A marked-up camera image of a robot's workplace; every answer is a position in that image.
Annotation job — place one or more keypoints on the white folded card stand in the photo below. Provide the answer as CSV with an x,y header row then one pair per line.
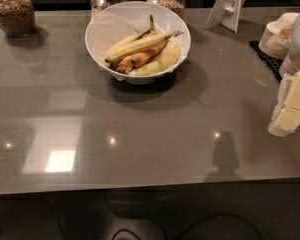
x,y
225,13

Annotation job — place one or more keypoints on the white bowl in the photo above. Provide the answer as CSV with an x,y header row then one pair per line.
x,y
121,20

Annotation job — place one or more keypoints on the stack of paper bowls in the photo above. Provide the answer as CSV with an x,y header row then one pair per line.
x,y
275,39

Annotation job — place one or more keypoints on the yellow green top banana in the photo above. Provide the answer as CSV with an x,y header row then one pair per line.
x,y
140,45

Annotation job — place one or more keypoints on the black mesh mat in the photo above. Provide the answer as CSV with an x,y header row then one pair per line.
x,y
272,64

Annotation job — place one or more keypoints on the orange brown ripe banana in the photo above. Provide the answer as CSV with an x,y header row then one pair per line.
x,y
139,59

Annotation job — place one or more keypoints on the yellow green banana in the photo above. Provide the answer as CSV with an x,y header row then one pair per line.
x,y
132,38
140,45

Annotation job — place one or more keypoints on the left glass jar with grains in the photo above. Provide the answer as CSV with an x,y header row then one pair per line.
x,y
17,18

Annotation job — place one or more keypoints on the pale yellow front banana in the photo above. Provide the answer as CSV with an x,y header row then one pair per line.
x,y
165,60

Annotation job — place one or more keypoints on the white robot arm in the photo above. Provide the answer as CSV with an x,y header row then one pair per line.
x,y
291,63

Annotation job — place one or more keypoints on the yellow green back banana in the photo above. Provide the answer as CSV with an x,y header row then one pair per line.
x,y
132,38

